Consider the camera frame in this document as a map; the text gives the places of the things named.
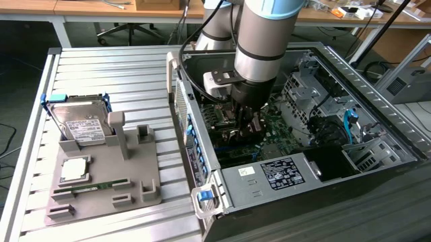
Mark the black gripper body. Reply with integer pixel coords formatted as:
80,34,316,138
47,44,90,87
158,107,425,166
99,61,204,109
230,77,278,112

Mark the black RAM stick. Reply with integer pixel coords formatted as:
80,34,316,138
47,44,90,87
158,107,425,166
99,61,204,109
210,123,236,133

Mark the green motherboard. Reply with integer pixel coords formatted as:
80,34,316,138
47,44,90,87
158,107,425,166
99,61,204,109
198,89,304,169

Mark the silver chipset heatsink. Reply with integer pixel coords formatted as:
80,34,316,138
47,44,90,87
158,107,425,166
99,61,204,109
262,144,283,160

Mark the grey disk bay cage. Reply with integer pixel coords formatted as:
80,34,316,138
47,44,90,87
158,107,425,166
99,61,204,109
280,54,343,127

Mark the black plastic shroud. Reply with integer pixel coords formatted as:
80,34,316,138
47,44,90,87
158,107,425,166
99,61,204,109
290,145,358,184

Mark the grey power supply unit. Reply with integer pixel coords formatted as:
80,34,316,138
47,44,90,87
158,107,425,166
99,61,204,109
220,153,324,211

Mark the perforated grey disk bay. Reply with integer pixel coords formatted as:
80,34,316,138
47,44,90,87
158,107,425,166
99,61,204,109
342,137,410,174

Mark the open PC case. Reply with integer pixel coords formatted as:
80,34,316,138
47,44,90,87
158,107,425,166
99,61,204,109
166,41,431,242

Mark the black office chair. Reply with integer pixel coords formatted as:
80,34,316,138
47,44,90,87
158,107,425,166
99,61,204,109
96,22,167,46

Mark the black tripod pole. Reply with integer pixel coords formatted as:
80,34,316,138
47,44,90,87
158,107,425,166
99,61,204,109
350,0,414,68

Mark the cardboard box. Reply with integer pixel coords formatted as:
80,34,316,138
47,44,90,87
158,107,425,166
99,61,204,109
134,0,186,11

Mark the grey parts rack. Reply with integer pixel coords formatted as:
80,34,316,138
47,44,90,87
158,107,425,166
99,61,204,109
43,110,163,227

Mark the wooden desk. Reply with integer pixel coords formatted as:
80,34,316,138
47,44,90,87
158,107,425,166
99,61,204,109
0,0,72,48
54,0,206,26
295,0,431,67

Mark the hard disk with blue carrier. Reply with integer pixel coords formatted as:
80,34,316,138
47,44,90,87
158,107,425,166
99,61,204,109
39,92,116,147

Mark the grey equipment box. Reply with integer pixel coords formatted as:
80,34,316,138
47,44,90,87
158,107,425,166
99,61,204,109
386,67,431,105

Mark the green RAM stick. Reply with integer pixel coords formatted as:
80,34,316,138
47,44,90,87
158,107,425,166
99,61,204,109
71,181,118,194

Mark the black monitor stand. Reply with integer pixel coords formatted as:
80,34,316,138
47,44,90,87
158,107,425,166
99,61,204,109
367,0,394,13

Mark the silver CPU chip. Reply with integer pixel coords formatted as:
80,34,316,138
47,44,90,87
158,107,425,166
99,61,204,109
59,158,91,183

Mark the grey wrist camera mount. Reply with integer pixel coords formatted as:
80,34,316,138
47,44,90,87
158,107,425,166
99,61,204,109
203,70,246,100

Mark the black wire bundle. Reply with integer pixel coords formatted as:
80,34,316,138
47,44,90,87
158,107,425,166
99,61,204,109
308,114,350,147

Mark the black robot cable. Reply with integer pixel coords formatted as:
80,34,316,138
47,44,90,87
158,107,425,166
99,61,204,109
180,0,236,103

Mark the blue SATA wire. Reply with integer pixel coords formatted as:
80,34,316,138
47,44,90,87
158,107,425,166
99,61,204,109
343,107,360,146

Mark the aluminium profile frame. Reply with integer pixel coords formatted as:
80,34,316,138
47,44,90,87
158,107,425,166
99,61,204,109
372,34,431,89

